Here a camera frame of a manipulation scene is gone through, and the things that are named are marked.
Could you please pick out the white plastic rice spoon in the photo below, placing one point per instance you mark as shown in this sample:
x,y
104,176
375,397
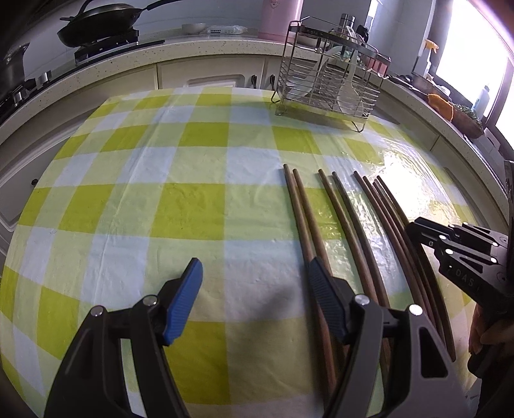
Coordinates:
x,y
353,92

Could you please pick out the wet wipes packet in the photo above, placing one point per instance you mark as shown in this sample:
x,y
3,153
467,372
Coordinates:
x,y
225,29

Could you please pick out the small white bowl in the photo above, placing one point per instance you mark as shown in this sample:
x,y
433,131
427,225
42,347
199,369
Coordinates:
x,y
193,28

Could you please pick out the portable gas stove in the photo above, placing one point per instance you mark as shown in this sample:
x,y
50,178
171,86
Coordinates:
x,y
104,46

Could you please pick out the row of wooden chopsticks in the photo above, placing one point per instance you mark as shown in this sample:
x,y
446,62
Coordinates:
x,y
401,245

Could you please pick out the dark cooking pot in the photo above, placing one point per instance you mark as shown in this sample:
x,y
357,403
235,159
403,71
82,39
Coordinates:
x,y
14,64

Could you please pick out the wicker basket of greens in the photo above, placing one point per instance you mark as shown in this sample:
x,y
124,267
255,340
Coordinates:
x,y
468,120

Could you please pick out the black frying pan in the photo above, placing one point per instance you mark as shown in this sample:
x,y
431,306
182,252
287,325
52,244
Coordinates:
x,y
100,30

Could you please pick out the window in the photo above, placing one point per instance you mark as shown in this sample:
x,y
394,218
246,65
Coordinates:
x,y
470,40

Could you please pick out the steel thermos bottle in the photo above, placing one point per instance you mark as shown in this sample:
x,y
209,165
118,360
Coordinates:
x,y
347,22

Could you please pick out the green checked tablecloth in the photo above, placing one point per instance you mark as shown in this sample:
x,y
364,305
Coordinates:
x,y
180,201

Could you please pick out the pink thermos jug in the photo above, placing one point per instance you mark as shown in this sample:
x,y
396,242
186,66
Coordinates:
x,y
279,20

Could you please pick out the white bottle with blue cap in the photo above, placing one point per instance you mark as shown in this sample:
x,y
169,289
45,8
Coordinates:
x,y
482,102

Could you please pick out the orange sponge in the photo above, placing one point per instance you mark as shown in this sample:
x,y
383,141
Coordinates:
x,y
439,106

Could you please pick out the black glass cooktop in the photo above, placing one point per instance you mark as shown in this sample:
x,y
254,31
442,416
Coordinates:
x,y
60,68

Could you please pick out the spray bottle with yellow trigger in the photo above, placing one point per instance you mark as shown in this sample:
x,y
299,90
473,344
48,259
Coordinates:
x,y
427,56

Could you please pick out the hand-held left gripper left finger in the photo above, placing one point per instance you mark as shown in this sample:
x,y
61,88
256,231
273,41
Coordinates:
x,y
186,297

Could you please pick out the white plate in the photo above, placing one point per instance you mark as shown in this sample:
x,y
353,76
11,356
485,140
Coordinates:
x,y
301,86

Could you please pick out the person's right hand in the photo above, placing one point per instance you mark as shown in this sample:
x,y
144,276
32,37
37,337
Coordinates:
x,y
480,329

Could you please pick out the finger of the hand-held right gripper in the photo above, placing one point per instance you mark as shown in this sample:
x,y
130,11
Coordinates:
x,y
461,235
466,277

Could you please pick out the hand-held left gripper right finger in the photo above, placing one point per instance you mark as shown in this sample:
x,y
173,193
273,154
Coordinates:
x,y
325,297

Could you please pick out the steel pan lid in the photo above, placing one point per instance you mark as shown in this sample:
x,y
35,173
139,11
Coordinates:
x,y
104,11

